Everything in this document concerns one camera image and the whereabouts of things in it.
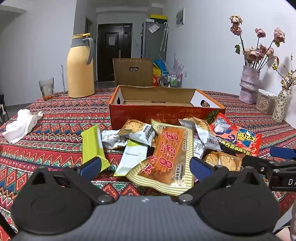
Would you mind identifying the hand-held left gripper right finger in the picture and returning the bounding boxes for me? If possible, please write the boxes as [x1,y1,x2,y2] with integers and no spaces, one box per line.
[177,157,266,205]

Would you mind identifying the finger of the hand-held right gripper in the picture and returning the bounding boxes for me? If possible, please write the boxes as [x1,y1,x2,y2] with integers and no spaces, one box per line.
[242,155,296,174]
[269,146,296,161]

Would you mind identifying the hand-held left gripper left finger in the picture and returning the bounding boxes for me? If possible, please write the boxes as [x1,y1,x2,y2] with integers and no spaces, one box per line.
[28,157,116,205]

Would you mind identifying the tan and white biscuit packet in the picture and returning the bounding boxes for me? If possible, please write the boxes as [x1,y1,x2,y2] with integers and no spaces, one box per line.
[117,119,158,147]
[193,139,205,159]
[193,116,221,151]
[202,150,243,172]
[179,117,197,130]

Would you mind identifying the green wafer packet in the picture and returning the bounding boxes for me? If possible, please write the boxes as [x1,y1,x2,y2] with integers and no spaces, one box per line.
[81,124,110,173]

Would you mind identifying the red cartoon snack packet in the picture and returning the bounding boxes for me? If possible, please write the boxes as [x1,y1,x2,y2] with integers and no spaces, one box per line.
[209,113,262,157]

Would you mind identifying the large orange strips packet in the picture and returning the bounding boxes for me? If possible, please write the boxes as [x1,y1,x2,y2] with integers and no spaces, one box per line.
[125,119,195,197]

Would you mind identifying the small white packet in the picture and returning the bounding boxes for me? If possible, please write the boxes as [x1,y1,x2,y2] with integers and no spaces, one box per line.
[100,130,128,150]

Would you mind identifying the white and green packet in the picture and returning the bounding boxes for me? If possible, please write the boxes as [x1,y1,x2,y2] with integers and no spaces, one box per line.
[113,139,148,176]

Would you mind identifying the orange cardboard box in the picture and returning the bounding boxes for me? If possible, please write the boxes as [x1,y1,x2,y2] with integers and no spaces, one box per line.
[109,85,226,130]

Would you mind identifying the speckled small vase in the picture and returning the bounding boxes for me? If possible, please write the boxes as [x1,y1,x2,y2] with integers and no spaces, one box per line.
[272,89,288,123]

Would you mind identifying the clear grain container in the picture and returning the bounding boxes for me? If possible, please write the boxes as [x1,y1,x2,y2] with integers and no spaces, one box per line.
[255,89,278,115]

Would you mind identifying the pink ribbed vase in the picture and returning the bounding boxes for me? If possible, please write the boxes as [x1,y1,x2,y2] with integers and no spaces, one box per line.
[239,65,260,105]

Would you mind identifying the yellow flower twigs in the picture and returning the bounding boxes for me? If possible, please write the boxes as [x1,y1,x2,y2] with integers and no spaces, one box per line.
[277,53,296,93]

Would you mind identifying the white cloth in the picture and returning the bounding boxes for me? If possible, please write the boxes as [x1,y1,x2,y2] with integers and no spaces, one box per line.
[2,109,43,144]

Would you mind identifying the glass cup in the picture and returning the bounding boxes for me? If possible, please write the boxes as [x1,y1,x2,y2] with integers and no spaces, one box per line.
[38,77,55,101]

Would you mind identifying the yellow thermos jug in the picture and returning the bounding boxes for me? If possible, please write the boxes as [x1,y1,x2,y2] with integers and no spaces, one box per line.
[67,33,96,98]

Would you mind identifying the pink feather decoration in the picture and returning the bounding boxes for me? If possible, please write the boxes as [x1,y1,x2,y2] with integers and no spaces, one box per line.
[166,53,184,75]

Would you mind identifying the dried pink roses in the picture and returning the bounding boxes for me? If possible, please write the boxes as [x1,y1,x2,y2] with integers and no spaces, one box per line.
[230,15,286,71]

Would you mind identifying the black folding chair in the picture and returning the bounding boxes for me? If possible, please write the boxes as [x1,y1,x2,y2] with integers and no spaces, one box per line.
[0,94,7,121]

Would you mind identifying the dark entrance door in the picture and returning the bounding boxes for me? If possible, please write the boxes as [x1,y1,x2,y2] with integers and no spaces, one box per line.
[97,23,133,82]

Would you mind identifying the grey refrigerator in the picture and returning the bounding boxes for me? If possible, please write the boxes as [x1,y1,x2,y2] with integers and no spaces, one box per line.
[141,21,169,63]

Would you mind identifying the white folded umbrella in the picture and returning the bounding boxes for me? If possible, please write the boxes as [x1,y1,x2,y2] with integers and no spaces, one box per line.
[160,22,169,52]

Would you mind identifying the wire storage cart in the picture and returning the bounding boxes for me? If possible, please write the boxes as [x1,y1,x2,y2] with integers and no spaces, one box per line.
[159,72,183,88]

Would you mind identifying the wall electrical panel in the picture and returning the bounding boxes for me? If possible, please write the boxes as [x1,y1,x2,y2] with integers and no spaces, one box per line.
[175,7,185,28]

